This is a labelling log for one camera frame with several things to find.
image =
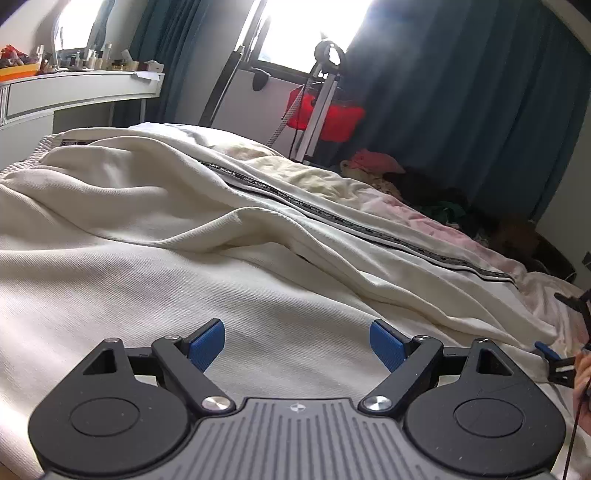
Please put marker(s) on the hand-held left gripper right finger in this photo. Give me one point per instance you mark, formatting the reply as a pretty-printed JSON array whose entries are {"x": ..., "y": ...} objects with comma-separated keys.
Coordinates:
[{"x": 387, "y": 346}]

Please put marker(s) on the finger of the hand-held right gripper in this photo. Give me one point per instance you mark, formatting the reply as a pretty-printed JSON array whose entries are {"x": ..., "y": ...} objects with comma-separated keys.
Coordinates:
[
  {"x": 572, "y": 302},
  {"x": 548, "y": 352}
]

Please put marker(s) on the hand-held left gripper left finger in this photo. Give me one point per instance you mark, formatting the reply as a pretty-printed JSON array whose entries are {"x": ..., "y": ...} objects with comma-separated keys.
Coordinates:
[{"x": 210, "y": 345}]

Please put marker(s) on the cream white blanket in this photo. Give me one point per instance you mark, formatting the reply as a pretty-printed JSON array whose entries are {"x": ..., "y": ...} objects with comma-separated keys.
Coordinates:
[{"x": 138, "y": 221}]

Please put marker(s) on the pile of dark clothes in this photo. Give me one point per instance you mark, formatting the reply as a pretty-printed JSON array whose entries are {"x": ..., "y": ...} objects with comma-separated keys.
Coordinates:
[{"x": 461, "y": 203}]

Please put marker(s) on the person's right hand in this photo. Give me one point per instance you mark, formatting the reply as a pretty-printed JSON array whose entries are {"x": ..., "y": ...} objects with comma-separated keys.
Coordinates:
[{"x": 583, "y": 397}]

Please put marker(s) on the white and pink bed sheet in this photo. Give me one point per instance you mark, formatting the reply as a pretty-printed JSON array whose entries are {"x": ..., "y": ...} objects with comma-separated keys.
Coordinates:
[{"x": 415, "y": 217}]

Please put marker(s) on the pink cloth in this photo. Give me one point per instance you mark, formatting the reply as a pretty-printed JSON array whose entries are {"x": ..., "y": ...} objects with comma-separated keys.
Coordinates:
[{"x": 374, "y": 161}]

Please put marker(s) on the red bag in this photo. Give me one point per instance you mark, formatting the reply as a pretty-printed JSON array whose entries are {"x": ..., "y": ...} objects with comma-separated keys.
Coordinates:
[{"x": 341, "y": 117}]

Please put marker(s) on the dark teal curtain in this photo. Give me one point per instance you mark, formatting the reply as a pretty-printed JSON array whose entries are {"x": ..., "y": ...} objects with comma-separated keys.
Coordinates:
[
  {"x": 184, "y": 60},
  {"x": 461, "y": 92}
]

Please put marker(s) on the silver garment steamer stand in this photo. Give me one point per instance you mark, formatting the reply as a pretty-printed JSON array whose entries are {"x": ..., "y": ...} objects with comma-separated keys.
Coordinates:
[{"x": 323, "y": 92}]

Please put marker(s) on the black floor stand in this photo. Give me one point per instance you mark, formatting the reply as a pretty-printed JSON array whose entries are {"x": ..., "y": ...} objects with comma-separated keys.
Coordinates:
[{"x": 226, "y": 83}]

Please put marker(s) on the white tissue box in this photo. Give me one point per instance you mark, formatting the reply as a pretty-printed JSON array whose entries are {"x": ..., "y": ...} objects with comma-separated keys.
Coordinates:
[{"x": 152, "y": 66}]

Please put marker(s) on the white vanity desk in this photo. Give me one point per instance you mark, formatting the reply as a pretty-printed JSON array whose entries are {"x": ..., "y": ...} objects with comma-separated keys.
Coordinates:
[{"x": 69, "y": 92}]

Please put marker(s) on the row of cosmetic bottles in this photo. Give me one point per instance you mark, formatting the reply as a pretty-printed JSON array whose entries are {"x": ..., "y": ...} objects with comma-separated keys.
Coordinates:
[{"x": 94, "y": 56}]

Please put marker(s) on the window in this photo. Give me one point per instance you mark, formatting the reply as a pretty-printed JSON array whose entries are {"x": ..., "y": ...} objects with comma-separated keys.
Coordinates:
[{"x": 300, "y": 32}]

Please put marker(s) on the orange box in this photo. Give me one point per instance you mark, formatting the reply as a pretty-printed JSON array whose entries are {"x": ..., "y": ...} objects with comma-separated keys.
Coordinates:
[{"x": 16, "y": 70}]

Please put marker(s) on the vanity mirror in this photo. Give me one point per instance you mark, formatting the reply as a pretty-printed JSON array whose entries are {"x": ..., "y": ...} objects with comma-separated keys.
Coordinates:
[{"x": 78, "y": 23}]

